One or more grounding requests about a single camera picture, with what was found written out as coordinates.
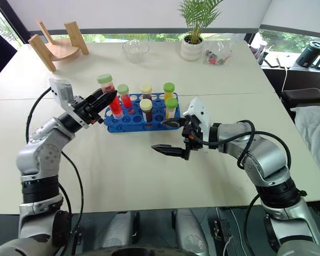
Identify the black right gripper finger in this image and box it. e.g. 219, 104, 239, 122
150, 143, 190, 161
161, 118, 188, 129

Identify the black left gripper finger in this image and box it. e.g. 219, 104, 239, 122
85, 89, 105, 105
92, 90, 118, 113

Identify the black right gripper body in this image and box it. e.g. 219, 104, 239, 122
180, 115, 205, 152

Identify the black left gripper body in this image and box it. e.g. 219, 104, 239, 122
70, 94, 105, 125

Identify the red liquid tube green cap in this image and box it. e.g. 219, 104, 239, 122
97, 74, 125, 120
117, 84, 134, 110

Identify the blue test tube rack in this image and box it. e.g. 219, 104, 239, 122
104, 92, 182, 133

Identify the yellow liquid tube green cap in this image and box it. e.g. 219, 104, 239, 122
164, 97, 179, 120
163, 82, 175, 101

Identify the dark liquid tube cream cap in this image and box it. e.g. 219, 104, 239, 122
140, 84, 153, 101
139, 99, 154, 129

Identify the wooden curved stand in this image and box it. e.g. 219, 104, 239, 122
28, 19, 90, 73

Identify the clear glass bowl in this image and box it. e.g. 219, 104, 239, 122
122, 39, 150, 64

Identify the green plant in white pot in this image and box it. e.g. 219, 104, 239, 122
177, 0, 225, 62

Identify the clear plastic bag with parts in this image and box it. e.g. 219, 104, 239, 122
202, 40, 234, 66

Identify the silver grey rounded housing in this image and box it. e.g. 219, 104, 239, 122
171, 209, 209, 252
101, 210, 141, 249

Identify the black box on floor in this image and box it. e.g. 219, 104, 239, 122
211, 218, 233, 241

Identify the dark flat phone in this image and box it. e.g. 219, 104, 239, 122
264, 54, 290, 69

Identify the white paper cup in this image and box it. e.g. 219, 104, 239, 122
250, 39, 269, 65

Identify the black padded seat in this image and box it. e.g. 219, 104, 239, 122
281, 87, 320, 109

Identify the white cloth garment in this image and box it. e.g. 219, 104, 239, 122
290, 106, 320, 187

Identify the dark green kettle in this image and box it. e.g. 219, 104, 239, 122
295, 41, 320, 70

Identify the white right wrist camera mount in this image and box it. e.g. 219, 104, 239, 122
186, 97, 213, 134

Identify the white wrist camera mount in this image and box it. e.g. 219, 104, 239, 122
186, 97, 213, 134
48, 78, 89, 129

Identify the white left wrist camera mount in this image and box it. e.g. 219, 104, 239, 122
48, 78, 89, 129

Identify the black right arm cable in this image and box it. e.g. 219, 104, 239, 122
191, 119, 292, 171

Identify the white charging cable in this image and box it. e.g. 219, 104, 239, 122
281, 66, 290, 92

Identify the thin white floor cable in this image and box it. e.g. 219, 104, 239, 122
222, 236, 235, 256

